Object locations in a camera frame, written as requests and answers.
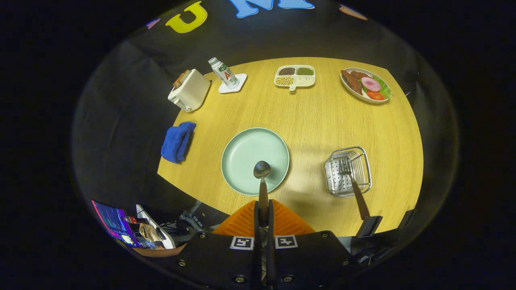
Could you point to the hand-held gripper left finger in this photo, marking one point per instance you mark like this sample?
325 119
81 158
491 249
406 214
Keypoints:
256 229

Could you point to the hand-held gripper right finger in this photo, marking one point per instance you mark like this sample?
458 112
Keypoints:
271 229

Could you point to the black box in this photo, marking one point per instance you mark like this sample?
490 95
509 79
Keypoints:
209 216

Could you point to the pale green plate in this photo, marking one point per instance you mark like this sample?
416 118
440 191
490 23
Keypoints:
246 157

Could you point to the black chair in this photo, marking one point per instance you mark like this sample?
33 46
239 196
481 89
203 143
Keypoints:
369 226
407 218

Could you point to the blue cloth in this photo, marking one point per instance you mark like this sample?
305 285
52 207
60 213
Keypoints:
176 143

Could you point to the open laptop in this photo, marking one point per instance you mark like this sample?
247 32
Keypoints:
115 221

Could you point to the white square coaster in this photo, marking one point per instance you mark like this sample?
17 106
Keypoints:
226 90

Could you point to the yellow beans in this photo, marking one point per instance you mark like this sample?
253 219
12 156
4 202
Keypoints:
284 80

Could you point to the white toaster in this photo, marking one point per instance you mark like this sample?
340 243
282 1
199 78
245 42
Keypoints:
194 92

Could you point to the white divided dish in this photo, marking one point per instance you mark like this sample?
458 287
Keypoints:
305 81

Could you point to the white food plate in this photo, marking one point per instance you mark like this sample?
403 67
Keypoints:
356 96

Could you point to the dark brown beans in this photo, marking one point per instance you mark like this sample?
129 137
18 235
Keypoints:
287 71

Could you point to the small drink bottle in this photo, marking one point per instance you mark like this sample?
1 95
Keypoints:
223 72

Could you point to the green beans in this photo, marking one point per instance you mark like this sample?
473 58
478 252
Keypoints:
305 71

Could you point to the brown toast slice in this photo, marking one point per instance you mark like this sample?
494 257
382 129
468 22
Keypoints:
180 79

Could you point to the brown meat slice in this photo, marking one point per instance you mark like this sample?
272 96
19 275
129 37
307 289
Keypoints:
359 74
352 82

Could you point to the red tomato slice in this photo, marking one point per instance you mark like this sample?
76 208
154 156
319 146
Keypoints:
375 95

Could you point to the black backdrop cloth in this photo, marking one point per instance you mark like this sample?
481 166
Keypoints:
121 121

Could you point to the pink ham slice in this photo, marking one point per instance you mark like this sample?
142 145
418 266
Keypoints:
371 84

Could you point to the green lettuce leaf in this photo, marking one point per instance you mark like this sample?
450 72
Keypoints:
385 88

